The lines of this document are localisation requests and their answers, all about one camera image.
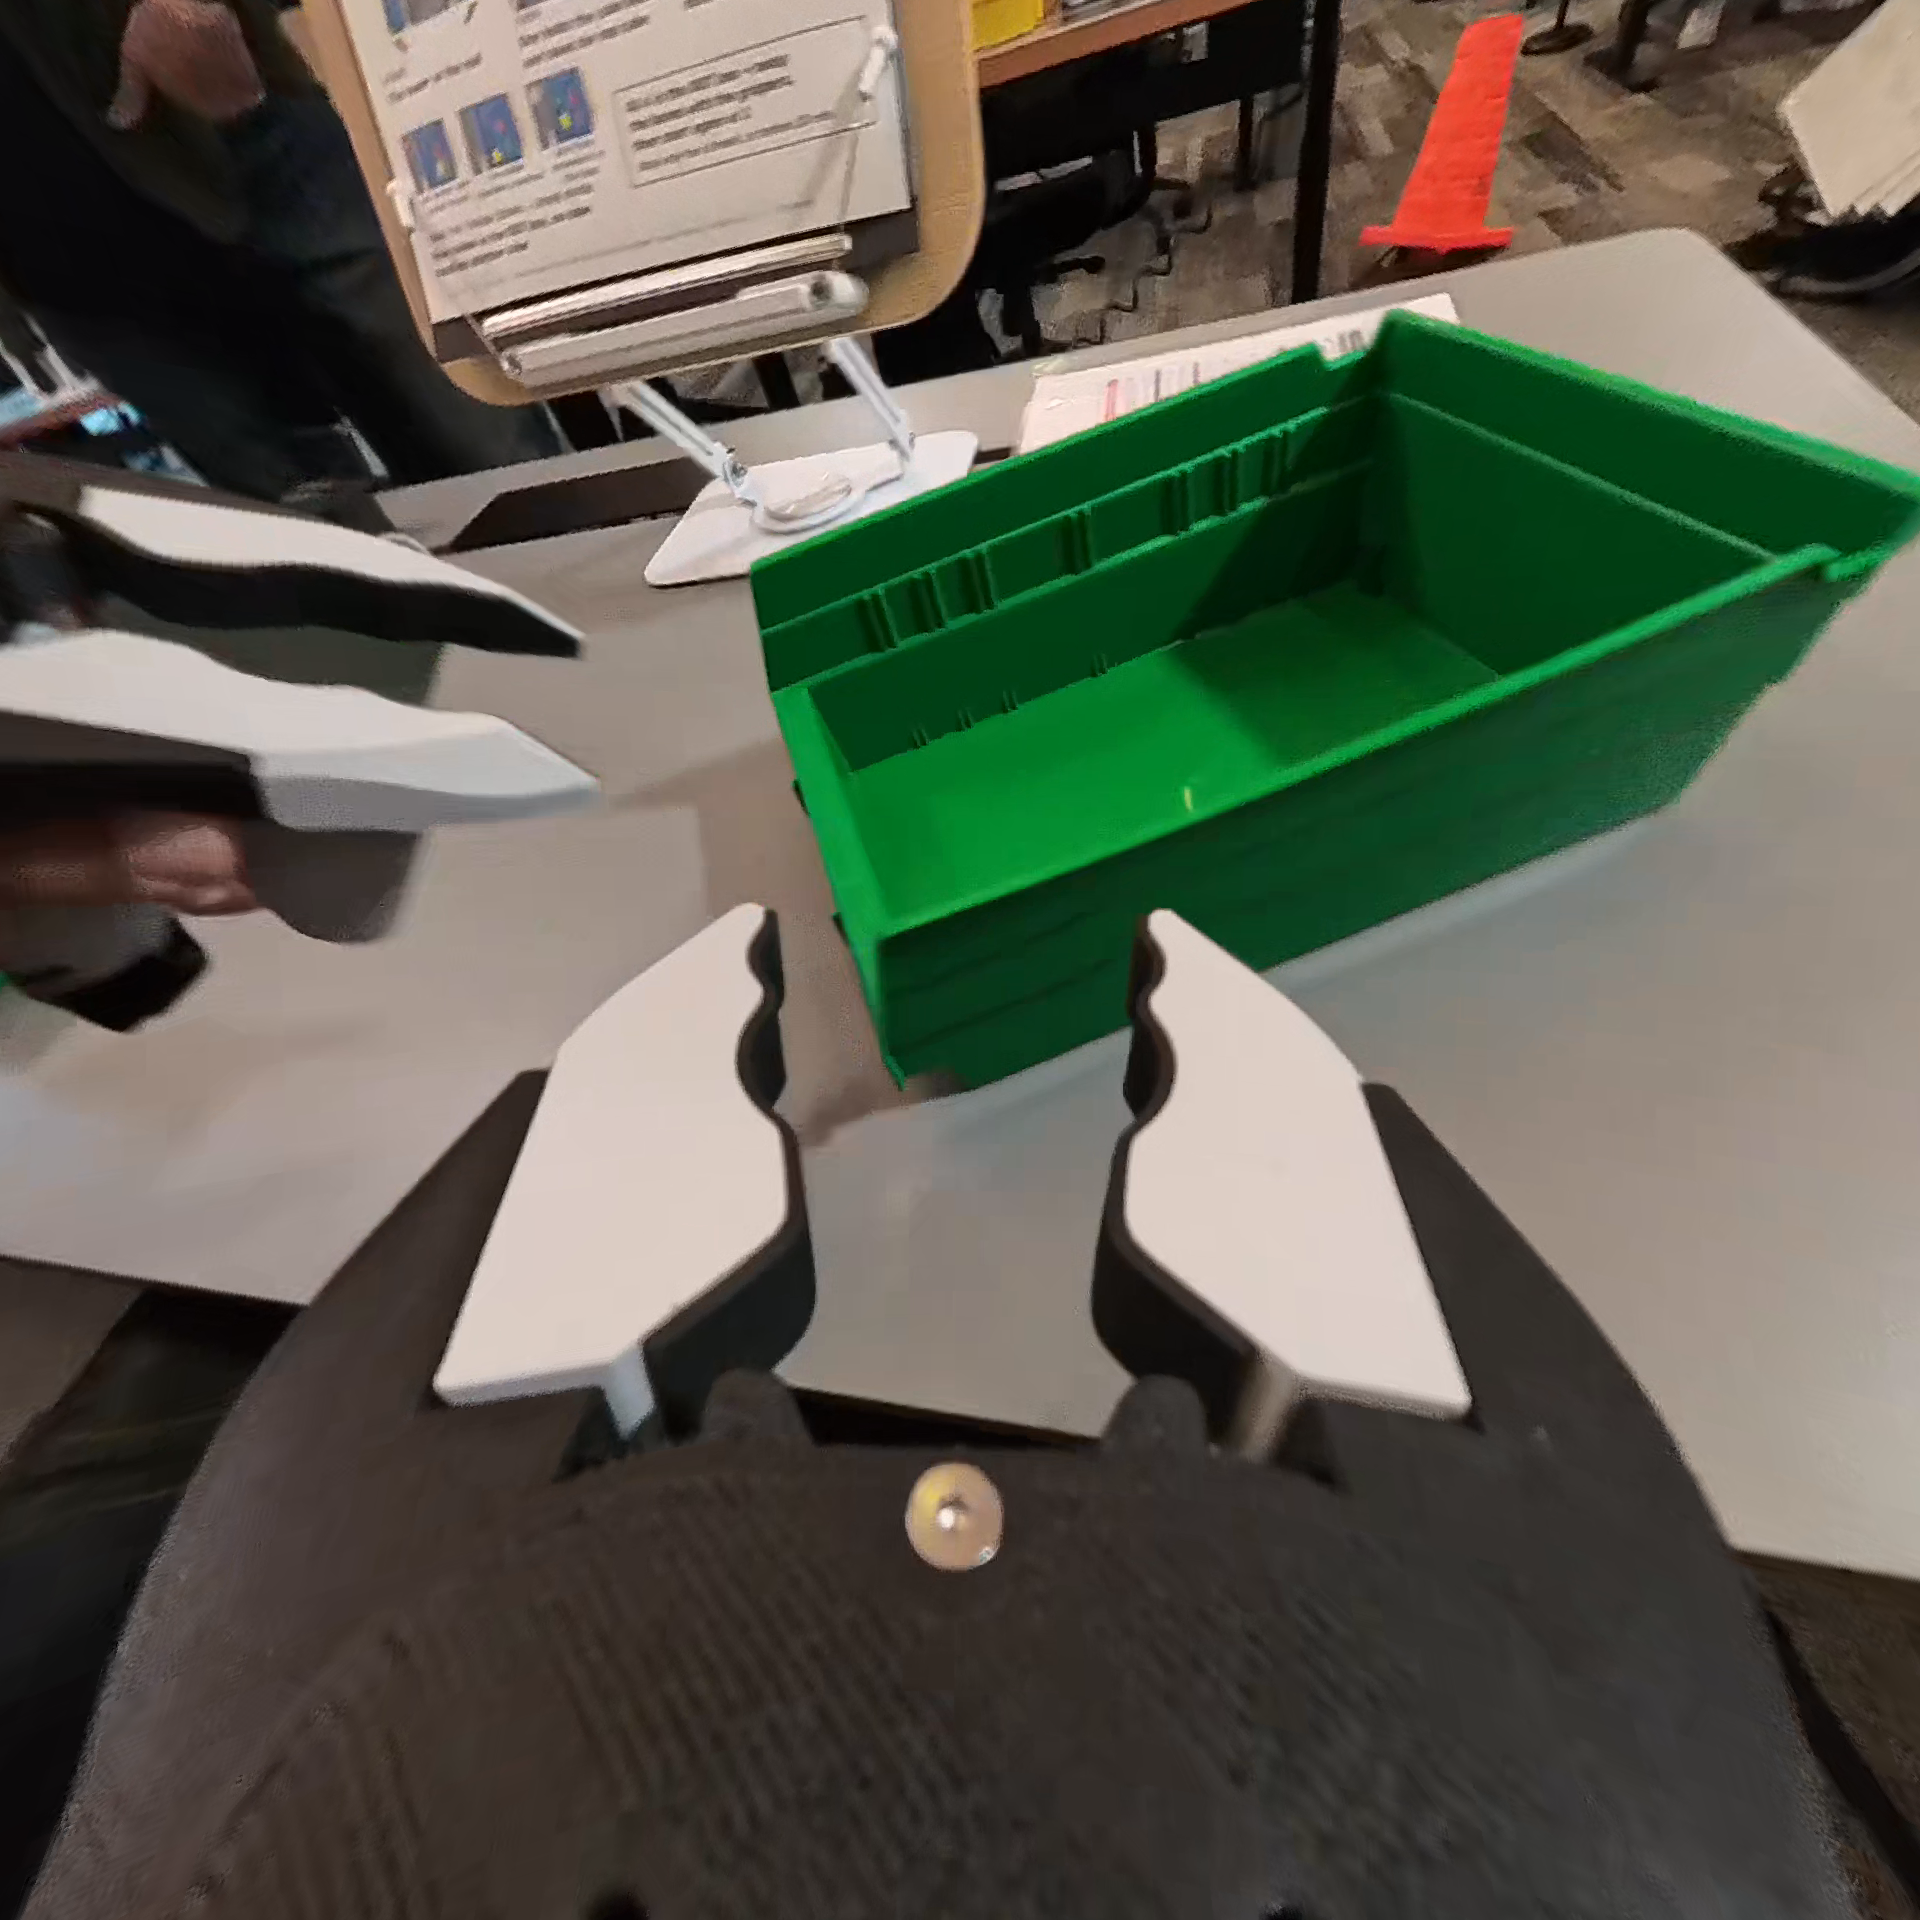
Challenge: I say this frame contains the white board panel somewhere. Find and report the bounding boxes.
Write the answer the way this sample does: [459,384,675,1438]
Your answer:
[1776,0,1920,226]

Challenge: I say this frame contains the green plastic bin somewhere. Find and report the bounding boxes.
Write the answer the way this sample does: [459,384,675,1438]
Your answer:
[749,310,1920,1087]

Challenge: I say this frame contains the laminated paper sheet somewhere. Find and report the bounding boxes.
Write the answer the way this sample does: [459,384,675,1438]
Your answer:
[1019,293,1461,451]

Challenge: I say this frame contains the wooden clipboard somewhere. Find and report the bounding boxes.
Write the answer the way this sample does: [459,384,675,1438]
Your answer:
[299,0,988,407]

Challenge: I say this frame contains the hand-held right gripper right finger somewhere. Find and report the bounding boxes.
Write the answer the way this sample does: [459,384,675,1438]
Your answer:
[1093,909,1473,1454]

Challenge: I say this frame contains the grey desk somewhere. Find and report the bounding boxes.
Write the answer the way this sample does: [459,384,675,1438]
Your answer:
[0,223,1920,1583]

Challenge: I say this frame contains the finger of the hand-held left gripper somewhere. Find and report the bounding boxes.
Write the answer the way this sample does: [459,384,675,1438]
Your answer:
[0,625,602,835]
[59,481,586,658]

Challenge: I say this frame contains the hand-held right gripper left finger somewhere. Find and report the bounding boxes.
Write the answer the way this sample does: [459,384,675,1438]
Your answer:
[432,903,819,1442]

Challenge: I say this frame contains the wooden top desk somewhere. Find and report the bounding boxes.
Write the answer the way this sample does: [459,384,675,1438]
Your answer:
[976,0,1344,302]

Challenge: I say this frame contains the person's left hand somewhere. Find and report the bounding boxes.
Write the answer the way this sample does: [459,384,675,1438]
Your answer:
[0,815,261,920]

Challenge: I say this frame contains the printed instruction sheet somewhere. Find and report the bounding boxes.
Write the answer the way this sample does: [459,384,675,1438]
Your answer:
[336,0,916,323]

